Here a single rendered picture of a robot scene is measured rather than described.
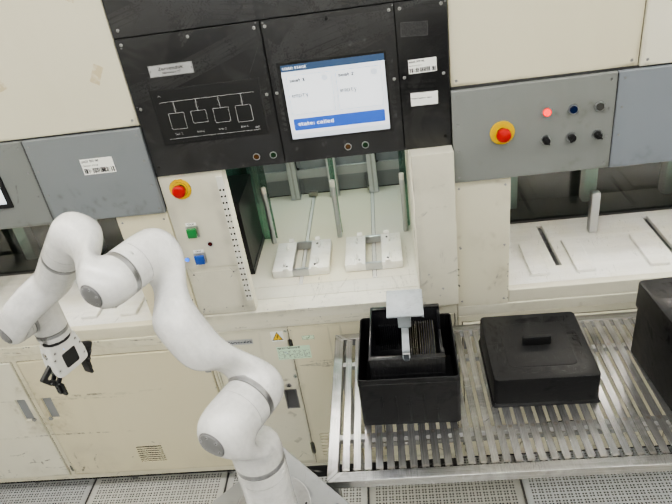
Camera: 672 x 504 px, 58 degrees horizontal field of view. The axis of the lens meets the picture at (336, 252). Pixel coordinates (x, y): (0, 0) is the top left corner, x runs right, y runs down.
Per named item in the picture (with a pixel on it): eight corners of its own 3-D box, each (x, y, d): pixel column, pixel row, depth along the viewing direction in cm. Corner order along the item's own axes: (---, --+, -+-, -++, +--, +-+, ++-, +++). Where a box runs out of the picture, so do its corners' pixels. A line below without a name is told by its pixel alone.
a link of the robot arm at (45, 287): (36, 298, 127) (15, 356, 148) (92, 258, 139) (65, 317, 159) (4, 269, 127) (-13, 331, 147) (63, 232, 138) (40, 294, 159)
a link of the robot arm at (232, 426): (294, 447, 144) (275, 373, 131) (251, 511, 130) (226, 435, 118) (252, 433, 149) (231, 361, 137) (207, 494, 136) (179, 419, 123)
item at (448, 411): (365, 360, 194) (359, 318, 186) (452, 355, 191) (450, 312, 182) (363, 426, 171) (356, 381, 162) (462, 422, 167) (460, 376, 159)
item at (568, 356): (492, 408, 170) (492, 374, 164) (478, 340, 195) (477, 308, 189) (601, 403, 167) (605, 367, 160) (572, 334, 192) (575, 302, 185)
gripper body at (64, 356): (47, 349, 152) (63, 381, 158) (78, 325, 160) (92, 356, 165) (28, 343, 155) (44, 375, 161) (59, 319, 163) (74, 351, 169)
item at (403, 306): (376, 361, 192) (366, 279, 176) (441, 357, 189) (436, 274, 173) (375, 419, 171) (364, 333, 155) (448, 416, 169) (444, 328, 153)
